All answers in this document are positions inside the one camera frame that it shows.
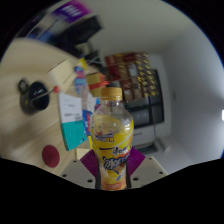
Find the wooden shelf unit with trophies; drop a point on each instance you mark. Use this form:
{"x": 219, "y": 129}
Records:
{"x": 131, "y": 75}

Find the teal book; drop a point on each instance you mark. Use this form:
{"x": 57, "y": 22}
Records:
{"x": 73, "y": 135}

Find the yellow gift box red ribbon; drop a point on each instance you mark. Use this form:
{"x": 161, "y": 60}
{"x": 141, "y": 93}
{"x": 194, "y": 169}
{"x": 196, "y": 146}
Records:
{"x": 96, "y": 85}

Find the purple sign board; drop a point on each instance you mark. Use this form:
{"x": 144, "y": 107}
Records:
{"x": 71, "y": 10}

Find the black framed glass door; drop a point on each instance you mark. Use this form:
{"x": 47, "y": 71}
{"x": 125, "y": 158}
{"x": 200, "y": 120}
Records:
{"x": 146, "y": 113}

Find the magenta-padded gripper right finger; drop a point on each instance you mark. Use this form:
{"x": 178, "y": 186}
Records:
{"x": 148, "y": 170}

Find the yellow-labelled orange drink bottle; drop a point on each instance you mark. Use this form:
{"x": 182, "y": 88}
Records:
{"x": 111, "y": 136}

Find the pale yellow note card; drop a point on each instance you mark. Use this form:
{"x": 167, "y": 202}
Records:
{"x": 62, "y": 74}

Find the flat round red coaster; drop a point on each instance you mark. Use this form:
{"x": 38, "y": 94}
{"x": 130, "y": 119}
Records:
{"x": 50, "y": 156}

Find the red-tipped white stick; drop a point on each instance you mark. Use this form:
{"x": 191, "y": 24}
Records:
{"x": 50, "y": 92}

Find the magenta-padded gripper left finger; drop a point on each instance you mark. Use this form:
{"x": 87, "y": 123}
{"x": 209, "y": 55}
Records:
{"x": 78, "y": 171}

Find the black dotted mug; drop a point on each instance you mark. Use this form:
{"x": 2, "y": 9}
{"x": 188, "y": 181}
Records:
{"x": 35, "y": 98}

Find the blue red colourful book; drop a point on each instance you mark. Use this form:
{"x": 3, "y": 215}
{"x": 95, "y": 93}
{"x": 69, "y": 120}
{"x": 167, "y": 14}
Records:
{"x": 80, "y": 81}

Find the white booklet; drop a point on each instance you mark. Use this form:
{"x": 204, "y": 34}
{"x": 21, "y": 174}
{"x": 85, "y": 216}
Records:
{"x": 70, "y": 108}

